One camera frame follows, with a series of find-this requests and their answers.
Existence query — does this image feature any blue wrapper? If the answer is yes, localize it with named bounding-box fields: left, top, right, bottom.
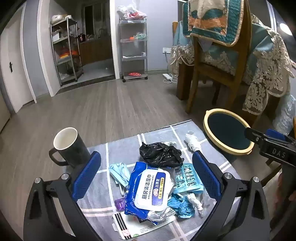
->
left=167, top=195, right=196, bottom=218

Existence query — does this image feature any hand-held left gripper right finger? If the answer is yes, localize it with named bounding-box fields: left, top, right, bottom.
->
left=192, top=151, right=271, bottom=241

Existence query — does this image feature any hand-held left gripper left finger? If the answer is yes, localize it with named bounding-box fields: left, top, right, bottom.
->
left=23, top=151, right=109, bottom=241

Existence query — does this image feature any grey checked tablecloth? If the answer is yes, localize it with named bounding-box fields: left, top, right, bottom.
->
left=62, top=119, right=241, bottom=241

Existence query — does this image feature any blue wet wipes packet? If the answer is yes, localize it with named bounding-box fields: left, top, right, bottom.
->
left=124, top=161, right=177, bottom=219

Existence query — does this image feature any grey rolling cart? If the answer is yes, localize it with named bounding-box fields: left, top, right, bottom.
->
left=118, top=17, right=148, bottom=82

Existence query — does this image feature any plastic bag with red items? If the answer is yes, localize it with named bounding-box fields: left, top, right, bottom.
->
left=117, top=5, right=147, bottom=20

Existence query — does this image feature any metal shelf rack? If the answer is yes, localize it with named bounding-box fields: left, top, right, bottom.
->
left=50, top=15, right=84, bottom=87

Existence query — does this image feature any white power strip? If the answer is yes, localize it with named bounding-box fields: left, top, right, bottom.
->
left=162, top=73, right=177, bottom=83

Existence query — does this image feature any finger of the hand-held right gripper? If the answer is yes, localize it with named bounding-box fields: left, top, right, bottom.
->
left=244, top=127, right=266, bottom=146
left=265, top=129, right=293, bottom=143

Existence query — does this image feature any table with lace tablecloth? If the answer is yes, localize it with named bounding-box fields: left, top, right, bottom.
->
left=170, top=14, right=296, bottom=115

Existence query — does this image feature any white rice cooker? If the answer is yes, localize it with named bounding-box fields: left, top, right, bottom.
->
left=51, top=14, right=72, bottom=24

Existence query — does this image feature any silver foil wrapper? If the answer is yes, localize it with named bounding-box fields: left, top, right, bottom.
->
left=148, top=207, right=176, bottom=226

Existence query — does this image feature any clear plastic bag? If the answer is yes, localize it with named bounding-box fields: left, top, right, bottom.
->
left=273, top=95, right=296, bottom=135

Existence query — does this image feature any black plastic bag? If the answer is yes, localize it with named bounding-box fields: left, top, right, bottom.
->
left=139, top=142, right=185, bottom=168

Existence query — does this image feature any light blue blister pack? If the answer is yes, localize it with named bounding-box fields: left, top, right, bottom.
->
left=173, top=163, right=204, bottom=194

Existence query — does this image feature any teal quilted chair cover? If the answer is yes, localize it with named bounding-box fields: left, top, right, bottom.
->
left=181, top=0, right=247, bottom=47

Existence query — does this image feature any wooden kitchen counter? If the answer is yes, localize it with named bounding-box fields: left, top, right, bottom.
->
left=79, top=35, right=114, bottom=66

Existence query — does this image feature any black mug white inside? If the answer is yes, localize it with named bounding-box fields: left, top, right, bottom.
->
left=49, top=127, right=90, bottom=168

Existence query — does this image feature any purple packet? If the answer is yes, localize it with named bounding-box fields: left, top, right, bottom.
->
left=114, top=197, right=127, bottom=212

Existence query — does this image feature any white door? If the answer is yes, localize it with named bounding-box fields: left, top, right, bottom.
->
left=0, top=14, right=35, bottom=114

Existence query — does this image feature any dark wooden chair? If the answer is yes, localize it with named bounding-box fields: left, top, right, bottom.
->
left=264, top=158, right=284, bottom=188

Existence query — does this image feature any light blue face mask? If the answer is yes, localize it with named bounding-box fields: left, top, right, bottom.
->
left=109, top=162, right=131, bottom=197

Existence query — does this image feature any dark bin with yellow rim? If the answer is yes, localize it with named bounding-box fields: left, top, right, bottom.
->
left=203, top=108, right=255, bottom=156

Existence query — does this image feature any white napkin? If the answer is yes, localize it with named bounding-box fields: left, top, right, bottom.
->
left=184, top=131, right=205, bottom=153

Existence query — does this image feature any white power cable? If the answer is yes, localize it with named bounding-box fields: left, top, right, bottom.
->
left=165, top=53, right=179, bottom=83

